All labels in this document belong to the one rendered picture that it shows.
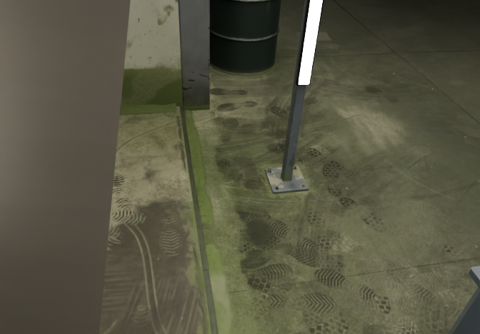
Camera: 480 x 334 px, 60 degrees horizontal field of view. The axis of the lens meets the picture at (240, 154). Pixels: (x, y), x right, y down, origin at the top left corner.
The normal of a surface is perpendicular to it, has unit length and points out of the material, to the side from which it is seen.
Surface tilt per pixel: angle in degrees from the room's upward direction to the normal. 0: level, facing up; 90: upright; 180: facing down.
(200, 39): 90
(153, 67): 90
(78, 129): 90
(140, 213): 0
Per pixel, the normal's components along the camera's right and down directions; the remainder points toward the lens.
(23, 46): 0.20, 0.59
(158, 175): 0.04, -0.80
